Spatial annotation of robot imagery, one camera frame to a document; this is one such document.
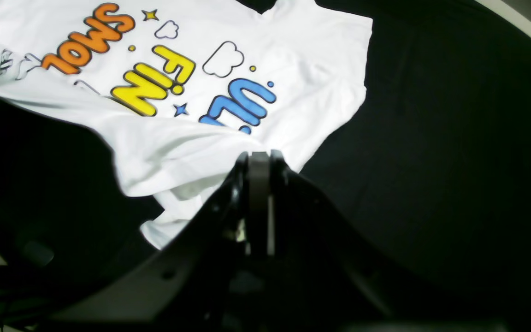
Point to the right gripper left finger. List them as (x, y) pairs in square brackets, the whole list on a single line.
[(182, 287)]

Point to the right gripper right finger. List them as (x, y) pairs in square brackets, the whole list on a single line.
[(355, 287)]

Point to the white printed t-shirt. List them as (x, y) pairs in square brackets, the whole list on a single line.
[(178, 89)]

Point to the black table cloth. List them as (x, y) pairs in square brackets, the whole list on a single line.
[(435, 166)]

